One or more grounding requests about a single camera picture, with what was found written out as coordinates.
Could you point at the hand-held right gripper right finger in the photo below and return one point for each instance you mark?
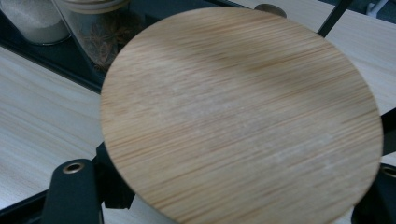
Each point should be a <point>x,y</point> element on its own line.
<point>389,130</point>

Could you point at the glass shaker jar metal lid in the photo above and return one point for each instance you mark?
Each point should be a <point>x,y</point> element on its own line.
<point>31,18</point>

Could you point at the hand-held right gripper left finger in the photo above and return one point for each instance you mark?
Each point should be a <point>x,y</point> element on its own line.
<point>112,189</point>

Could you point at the grey metal frame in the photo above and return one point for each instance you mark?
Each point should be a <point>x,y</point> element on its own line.
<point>375,7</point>

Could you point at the bamboo lid glass jar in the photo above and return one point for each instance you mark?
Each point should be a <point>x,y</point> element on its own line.
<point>102,34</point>

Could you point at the cork cylinder container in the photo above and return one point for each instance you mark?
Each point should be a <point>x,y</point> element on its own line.
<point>236,124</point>

